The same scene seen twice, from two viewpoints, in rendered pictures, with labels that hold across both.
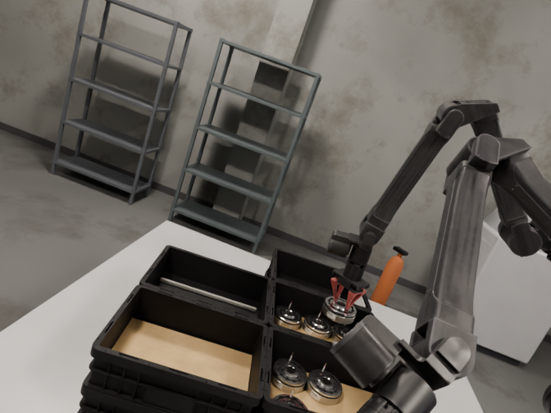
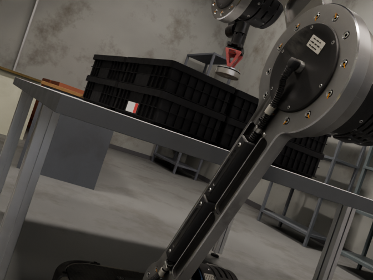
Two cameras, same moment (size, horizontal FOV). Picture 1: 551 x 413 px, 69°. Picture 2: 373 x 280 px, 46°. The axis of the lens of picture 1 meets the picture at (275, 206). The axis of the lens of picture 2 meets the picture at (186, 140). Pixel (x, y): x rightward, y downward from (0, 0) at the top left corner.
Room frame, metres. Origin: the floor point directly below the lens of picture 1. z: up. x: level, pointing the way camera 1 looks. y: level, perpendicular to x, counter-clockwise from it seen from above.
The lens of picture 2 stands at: (0.17, -1.88, 0.70)
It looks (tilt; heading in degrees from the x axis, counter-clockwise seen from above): 1 degrees down; 61
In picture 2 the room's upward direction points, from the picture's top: 19 degrees clockwise
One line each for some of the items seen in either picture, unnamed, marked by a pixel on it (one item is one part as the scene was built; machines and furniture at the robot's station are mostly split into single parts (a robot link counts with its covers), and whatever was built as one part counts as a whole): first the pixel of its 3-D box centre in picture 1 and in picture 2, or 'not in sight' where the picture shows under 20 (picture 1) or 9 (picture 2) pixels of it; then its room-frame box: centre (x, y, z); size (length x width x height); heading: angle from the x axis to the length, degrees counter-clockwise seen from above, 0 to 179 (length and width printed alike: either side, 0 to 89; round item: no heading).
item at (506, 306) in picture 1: (508, 268); not in sight; (3.62, -2.21, 0.75); 0.78 x 0.65 x 1.50; 86
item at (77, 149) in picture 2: not in sight; (69, 130); (1.29, 2.42, 0.37); 1.39 x 0.71 x 0.74; 77
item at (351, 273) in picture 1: (353, 271); (237, 42); (1.14, -0.29, 1.15); 0.10 x 0.07 x 0.07; 48
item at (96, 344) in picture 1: (191, 338); (135, 69); (0.89, 0.09, 0.92); 0.40 x 0.30 x 0.02; 94
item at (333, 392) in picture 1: (325, 383); not in sight; (0.98, -0.31, 0.86); 0.10 x 0.10 x 0.01
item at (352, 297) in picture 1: (348, 293); (232, 57); (1.13, -0.30, 1.08); 0.07 x 0.07 x 0.09; 48
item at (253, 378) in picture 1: (185, 354); (132, 79); (0.89, 0.09, 0.87); 0.40 x 0.30 x 0.11; 94
